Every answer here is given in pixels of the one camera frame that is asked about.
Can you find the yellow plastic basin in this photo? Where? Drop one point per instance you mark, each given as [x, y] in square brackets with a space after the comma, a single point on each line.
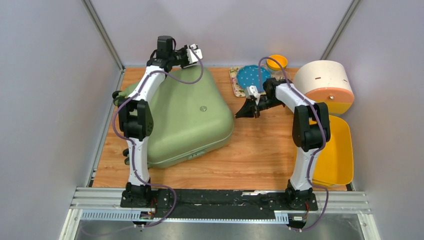
[335, 164]

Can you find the blue polka dot plate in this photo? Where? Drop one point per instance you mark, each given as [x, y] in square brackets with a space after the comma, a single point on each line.
[250, 75]

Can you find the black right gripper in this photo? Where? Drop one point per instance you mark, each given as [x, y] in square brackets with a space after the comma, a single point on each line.
[249, 108]

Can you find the small yellow bowl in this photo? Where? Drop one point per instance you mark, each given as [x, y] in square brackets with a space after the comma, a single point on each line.
[276, 62]

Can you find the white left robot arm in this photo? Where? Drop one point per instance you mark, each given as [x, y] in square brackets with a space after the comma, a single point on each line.
[136, 121]

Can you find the green hard-shell suitcase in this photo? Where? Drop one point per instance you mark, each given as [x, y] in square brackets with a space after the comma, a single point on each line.
[190, 117]

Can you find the floral placemat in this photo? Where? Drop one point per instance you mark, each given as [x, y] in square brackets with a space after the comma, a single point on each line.
[237, 90]

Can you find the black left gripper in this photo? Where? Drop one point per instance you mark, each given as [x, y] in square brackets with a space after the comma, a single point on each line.
[185, 53]

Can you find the white and orange drawer cabinet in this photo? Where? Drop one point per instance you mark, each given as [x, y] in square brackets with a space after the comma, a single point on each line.
[326, 81]

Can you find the aluminium frame rail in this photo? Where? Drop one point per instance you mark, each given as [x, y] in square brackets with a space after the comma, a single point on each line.
[95, 213]

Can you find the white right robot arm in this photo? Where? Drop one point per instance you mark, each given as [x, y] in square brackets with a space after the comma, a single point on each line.
[310, 131]

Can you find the clear drinking glass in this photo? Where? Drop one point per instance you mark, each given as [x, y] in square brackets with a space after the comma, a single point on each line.
[281, 75]

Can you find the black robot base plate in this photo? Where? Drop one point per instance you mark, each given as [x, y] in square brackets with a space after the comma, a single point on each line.
[216, 204]

